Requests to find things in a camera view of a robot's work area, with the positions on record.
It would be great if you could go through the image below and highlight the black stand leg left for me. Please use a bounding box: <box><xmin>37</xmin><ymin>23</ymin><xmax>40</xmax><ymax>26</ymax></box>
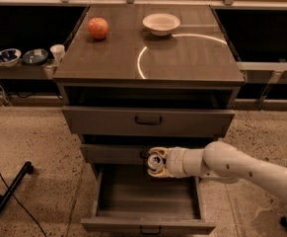
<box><xmin>0</xmin><ymin>161</ymin><xmax>34</xmax><ymax>213</ymax></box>

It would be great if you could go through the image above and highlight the grey drawer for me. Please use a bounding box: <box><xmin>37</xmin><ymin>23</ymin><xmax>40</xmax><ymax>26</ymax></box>
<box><xmin>81</xmin><ymin>164</ymin><xmax>215</xmax><ymax>237</ymax></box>
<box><xmin>63</xmin><ymin>106</ymin><xmax>235</xmax><ymax>138</ymax></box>
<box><xmin>79</xmin><ymin>143</ymin><xmax>219</xmax><ymax>167</ymax></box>

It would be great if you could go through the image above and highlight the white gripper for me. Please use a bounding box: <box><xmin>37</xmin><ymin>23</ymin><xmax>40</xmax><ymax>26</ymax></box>
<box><xmin>148</xmin><ymin>147</ymin><xmax>186</xmax><ymax>178</ymax></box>

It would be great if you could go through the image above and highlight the grey side shelf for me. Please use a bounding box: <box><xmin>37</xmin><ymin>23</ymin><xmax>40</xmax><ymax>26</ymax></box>
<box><xmin>0</xmin><ymin>59</ymin><xmax>57</xmax><ymax>80</ymax></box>
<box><xmin>239</xmin><ymin>62</ymin><xmax>287</xmax><ymax>84</ymax></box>

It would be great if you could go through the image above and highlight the black floor cable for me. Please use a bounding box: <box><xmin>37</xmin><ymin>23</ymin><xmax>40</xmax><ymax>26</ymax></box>
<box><xmin>0</xmin><ymin>153</ymin><xmax>48</xmax><ymax>237</ymax></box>

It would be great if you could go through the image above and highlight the bottom grey drawer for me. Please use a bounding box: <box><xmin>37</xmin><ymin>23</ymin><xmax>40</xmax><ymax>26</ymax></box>
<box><xmin>81</xmin><ymin>164</ymin><xmax>215</xmax><ymax>237</ymax></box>

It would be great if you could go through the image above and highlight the grey side shelf right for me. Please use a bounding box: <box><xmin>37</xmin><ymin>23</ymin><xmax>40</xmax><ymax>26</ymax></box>
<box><xmin>239</xmin><ymin>62</ymin><xmax>287</xmax><ymax>84</ymax></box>

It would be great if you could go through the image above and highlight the white bowl on counter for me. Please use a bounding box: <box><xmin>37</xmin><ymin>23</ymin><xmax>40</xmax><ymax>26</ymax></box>
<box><xmin>143</xmin><ymin>13</ymin><xmax>180</xmax><ymax>37</ymax></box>

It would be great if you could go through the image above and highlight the dark blue bowl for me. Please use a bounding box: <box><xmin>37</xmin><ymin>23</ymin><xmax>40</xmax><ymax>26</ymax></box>
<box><xmin>23</xmin><ymin>48</ymin><xmax>48</xmax><ymax>65</ymax></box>

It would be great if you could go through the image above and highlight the grey drawer cabinet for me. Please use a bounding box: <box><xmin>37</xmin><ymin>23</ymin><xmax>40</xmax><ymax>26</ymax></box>
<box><xmin>52</xmin><ymin>3</ymin><xmax>247</xmax><ymax>180</ymax></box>

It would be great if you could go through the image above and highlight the top grey drawer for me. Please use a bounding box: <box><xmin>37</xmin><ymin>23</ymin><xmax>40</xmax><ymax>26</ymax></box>
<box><xmin>63</xmin><ymin>106</ymin><xmax>235</xmax><ymax>138</ymax></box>

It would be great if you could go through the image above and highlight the grey side shelf left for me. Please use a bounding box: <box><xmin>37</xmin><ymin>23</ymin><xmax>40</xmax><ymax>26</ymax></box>
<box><xmin>0</xmin><ymin>59</ymin><xmax>57</xmax><ymax>80</ymax></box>

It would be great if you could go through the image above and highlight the middle grey drawer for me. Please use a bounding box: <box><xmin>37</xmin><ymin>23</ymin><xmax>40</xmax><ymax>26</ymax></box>
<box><xmin>79</xmin><ymin>143</ymin><xmax>219</xmax><ymax>167</ymax></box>

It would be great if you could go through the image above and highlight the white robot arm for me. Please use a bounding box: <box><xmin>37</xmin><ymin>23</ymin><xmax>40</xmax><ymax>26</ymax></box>
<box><xmin>147</xmin><ymin>141</ymin><xmax>287</xmax><ymax>203</ymax></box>

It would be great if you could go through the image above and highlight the red apple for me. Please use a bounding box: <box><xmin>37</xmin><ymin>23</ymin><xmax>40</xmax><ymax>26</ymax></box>
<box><xmin>88</xmin><ymin>18</ymin><xmax>108</xmax><ymax>40</ymax></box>

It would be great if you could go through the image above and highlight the dark pepsi can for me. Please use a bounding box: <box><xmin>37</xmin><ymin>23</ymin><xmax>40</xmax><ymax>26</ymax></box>
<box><xmin>147</xmin><ymin>153</ymin><xmax>164</xmax><ymax>171</ymax></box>

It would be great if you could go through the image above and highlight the blue white bowl left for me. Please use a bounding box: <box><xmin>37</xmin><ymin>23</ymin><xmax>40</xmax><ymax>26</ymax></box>
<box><xmin>0</xmin><ymin>48</ymin><xmax>22</xmax><ymax>67</ymax></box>

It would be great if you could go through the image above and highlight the white paper cup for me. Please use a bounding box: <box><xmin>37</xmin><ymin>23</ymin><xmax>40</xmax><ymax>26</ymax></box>
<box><xmin>50</xmin><ymin>44</ymin><xmax>65</xmax><ymax>63</ymax></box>

